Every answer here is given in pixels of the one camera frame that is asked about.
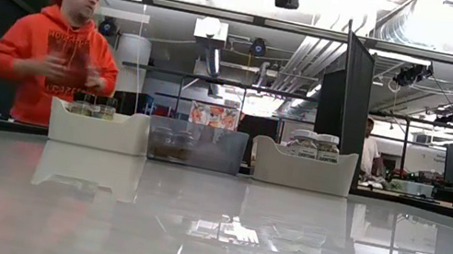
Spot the white box fixture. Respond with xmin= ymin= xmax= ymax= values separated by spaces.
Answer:
xmin=191 ymin=14 xmax=231 ymax=51

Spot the round black blue device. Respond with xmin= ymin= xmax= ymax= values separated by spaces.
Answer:
xmin=248 ymin=36 xmax=270 ymax=59
xmin=97 ymin=15 xmax=121 ymax=40

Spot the white cylinder tank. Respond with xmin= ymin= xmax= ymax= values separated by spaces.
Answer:
xmin=108 ymin=30 xmax=156 ymax=98

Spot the floral print picture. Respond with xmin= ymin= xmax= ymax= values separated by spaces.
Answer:
xmin=186 ymin=99 xmax=242 ymax=133

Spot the dark screen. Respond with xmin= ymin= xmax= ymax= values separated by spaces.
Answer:
xmin=235 ymin=111 xmax=281 ymax=144

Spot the person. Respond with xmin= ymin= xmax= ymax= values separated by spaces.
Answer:
xmin=0 ymin=0 xmax=133 ymax=139
xmin=356 ymin=115 xmax=392 ymax=182

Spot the black-lid glass spice jar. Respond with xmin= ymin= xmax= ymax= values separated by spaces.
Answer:
xmin=91 ymin=94 xmax=120 ymax=122
xmin=68 ymin=90 xmax=98 ymax=119

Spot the black partition panel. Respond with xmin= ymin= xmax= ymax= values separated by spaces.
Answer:
xmin=305 ymin=16 xmax=388 ymax=189

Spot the grey translucent plastic bin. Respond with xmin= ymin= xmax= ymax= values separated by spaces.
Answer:
xmin=143 ymin=114 xmax=251 ymax=178

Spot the white plastic bin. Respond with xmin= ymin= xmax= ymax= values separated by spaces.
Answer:
xmin=245 ymin=133 xmax=361 ymax=200
xmin=43 ymin=96 xmax=155 ymax=159

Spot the pale green tub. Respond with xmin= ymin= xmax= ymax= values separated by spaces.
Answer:
xmin=388 ymin=177 xmax=436 ymax=200

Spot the black horizontal rail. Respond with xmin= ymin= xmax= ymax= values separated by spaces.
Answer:
xmin=120 ymin=59 xmax=322 ymax=103

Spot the black overhead camera cluster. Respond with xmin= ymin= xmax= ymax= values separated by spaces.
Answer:
xmin=391 ymin=57 xmax=436 ymax=93

